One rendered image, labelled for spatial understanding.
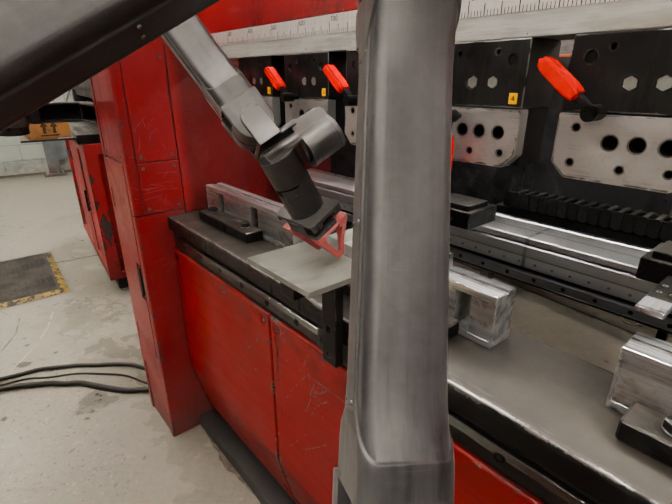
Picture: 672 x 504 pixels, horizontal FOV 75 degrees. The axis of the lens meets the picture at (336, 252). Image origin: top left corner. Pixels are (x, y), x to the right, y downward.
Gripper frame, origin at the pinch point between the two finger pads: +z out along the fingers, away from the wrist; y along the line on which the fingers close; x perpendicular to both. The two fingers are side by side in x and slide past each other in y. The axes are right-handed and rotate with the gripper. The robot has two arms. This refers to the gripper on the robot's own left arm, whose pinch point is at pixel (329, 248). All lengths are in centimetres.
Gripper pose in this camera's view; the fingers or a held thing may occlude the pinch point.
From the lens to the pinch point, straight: 75.1
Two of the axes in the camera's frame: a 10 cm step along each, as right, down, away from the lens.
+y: -6.4, -2.7, 7.2
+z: 3.8, 7.0, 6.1
